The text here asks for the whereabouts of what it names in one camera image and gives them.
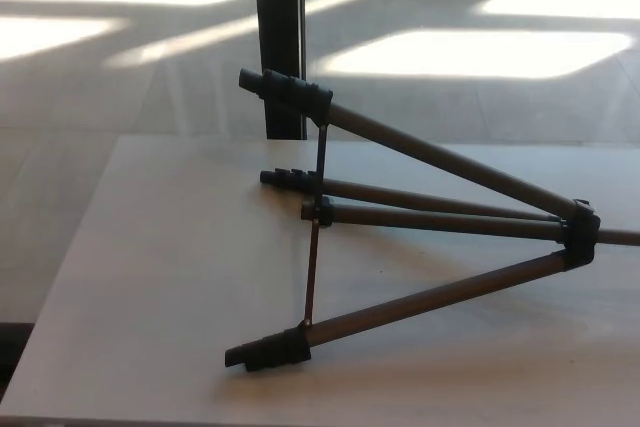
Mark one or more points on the brown black camera tripod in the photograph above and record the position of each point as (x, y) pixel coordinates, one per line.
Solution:
(450, 223)

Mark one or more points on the black vertical pole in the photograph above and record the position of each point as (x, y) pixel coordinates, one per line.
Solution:
(280, 22)

